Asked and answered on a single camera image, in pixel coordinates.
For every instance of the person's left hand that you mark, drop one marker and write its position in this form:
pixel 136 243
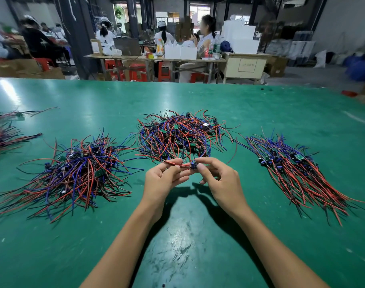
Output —
pixel 161 184

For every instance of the person's right hand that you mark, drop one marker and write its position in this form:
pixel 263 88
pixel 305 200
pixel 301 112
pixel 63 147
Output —
pixel 227 187

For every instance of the person's right forearm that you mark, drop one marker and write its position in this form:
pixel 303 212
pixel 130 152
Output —
pixel 278 255

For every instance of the person's left forearm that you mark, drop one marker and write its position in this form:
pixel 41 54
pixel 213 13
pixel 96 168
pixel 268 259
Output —
pixel 116 255

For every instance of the red plastic stool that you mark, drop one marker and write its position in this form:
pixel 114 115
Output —
pixel 164 71
pixel 42 63
pixel 199 77
pixel 113 69

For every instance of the cream cabinet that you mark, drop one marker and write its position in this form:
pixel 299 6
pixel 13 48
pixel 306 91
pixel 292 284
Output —
pixel 246 67

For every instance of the long wooden work table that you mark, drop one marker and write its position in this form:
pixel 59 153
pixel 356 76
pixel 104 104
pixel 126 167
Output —
pixel 152 58

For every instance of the brown cardboard box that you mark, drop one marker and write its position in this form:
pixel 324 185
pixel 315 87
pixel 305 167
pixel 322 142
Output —
pixel 276 66

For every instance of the row of white containers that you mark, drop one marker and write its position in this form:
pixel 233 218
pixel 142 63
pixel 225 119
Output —
pixel 181 52

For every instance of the dark blue bag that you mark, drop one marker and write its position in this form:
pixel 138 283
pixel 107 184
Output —
pixel 226 46

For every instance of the stack of white boxes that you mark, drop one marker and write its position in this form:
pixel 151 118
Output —
pixel 240 36

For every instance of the small red floor object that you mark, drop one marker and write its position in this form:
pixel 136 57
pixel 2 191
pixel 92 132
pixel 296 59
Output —
pixel 349 93

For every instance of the dark pillar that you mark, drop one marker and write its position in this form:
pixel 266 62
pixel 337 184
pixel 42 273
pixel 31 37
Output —
pixel 77 33

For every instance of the row of cardboard boxes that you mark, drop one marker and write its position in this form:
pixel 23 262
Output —
pixel 26 69

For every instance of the heap of blue bags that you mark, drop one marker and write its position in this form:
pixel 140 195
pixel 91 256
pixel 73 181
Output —
pixel 359 67

